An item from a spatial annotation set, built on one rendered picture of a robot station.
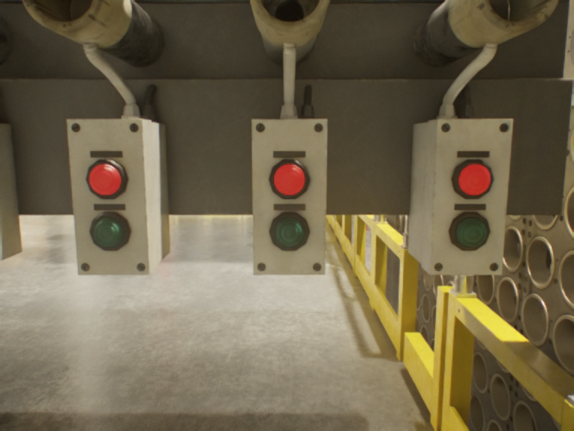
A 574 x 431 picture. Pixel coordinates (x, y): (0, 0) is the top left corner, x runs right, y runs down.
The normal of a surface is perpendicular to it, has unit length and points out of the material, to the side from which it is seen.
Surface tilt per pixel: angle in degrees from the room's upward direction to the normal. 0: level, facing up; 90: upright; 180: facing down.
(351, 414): 0
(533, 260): 83
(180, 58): 90
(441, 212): 90
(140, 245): 90
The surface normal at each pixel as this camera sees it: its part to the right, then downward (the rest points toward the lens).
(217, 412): 0.00, -0.99
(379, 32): 0.00, 0.16
